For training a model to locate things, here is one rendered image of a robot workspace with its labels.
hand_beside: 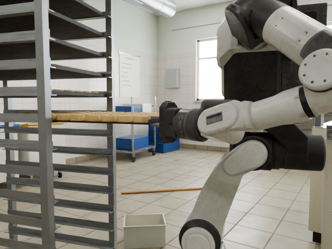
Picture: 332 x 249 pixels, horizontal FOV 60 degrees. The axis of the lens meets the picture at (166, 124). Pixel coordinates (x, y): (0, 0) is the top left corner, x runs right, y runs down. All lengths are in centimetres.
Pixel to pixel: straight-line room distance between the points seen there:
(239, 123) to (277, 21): 23
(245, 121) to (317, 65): 18
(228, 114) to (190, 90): 569
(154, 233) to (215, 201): 119
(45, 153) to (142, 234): 129
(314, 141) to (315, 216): 147
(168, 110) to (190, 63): 558
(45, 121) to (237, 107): 61
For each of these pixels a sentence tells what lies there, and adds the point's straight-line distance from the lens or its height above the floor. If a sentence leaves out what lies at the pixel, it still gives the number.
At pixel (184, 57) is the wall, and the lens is 649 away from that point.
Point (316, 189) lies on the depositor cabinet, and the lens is 235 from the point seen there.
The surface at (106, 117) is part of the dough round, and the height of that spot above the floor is 96.
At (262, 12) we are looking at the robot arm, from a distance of 73.
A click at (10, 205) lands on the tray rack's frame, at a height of 46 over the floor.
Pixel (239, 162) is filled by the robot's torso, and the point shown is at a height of 83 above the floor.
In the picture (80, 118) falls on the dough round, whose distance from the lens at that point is 99.
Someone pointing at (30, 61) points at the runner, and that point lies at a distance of 106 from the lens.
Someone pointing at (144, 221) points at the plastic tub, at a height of 11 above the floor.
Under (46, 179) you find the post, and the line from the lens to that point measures 102.
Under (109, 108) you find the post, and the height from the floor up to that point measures 99.
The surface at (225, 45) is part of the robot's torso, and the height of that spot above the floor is 118.
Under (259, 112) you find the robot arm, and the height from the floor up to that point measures 99.
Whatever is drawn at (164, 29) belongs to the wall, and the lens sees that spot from 688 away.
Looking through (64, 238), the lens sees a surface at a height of 32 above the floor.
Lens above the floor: 101
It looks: 4 degrees down
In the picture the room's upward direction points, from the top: straight up
